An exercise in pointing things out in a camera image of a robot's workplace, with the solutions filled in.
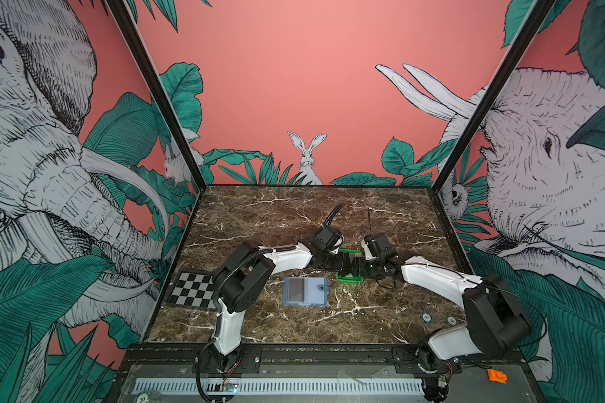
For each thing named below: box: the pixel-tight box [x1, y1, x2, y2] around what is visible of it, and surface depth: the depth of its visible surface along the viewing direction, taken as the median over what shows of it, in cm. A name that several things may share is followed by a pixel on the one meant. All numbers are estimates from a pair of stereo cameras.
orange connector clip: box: [487, 368, 508, 385], surface depth 72 cm
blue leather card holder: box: [282, 276, 330, 307], surface depth 89 cm
